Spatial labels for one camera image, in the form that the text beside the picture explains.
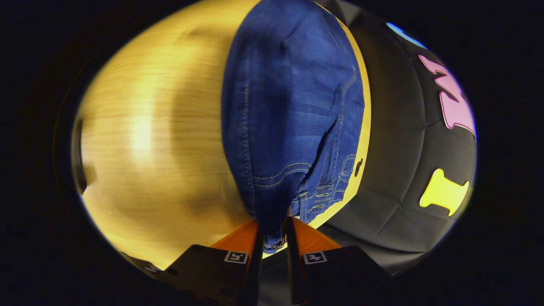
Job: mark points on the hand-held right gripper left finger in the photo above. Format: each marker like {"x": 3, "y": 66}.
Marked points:
{"x": 212, "y": 272}

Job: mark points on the black backdrop cloth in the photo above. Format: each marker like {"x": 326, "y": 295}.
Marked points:
{"x": 395, "y": 127}

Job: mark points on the blue denim jeans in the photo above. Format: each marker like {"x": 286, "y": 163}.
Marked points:
{"x": 289, "y": 106}

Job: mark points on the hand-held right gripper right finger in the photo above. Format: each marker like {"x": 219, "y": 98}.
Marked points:
{"x": 335, "y": 272}

